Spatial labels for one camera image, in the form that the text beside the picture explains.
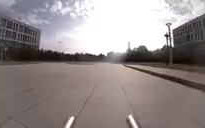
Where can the row of trees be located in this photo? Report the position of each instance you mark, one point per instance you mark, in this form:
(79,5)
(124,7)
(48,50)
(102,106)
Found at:
(90,56)

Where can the distant tower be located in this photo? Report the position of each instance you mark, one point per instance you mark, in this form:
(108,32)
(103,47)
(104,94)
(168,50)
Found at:
(128,48)

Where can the grey concrete slab pavement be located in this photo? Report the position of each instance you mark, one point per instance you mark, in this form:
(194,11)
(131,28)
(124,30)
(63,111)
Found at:
(56,90)

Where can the robot's own part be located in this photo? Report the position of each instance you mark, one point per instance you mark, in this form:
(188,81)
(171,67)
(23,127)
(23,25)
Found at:
(69,122)
(132,121)

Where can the tall lamp pole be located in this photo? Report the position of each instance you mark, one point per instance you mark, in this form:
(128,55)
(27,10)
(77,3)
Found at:
(170,43)

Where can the dark kerb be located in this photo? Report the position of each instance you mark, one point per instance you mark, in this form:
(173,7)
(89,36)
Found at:
(176,80)

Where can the raised grey side pavement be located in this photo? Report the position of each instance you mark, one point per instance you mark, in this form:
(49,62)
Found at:
(190,75)

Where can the grey multi-storey building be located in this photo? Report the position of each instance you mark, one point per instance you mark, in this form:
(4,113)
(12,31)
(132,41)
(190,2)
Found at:
(194,35)
(13,33)

